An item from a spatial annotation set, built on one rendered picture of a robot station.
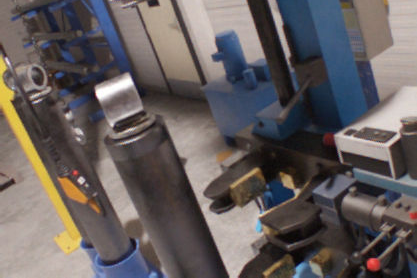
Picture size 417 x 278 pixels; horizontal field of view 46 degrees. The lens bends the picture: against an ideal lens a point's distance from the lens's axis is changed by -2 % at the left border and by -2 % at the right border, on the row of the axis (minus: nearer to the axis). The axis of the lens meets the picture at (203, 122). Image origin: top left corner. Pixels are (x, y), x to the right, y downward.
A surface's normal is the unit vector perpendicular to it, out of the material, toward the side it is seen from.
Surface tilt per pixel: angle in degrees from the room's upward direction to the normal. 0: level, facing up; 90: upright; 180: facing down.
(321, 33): 90
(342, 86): 90
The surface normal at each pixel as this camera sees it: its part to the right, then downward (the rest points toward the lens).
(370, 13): 0.52, 0.13
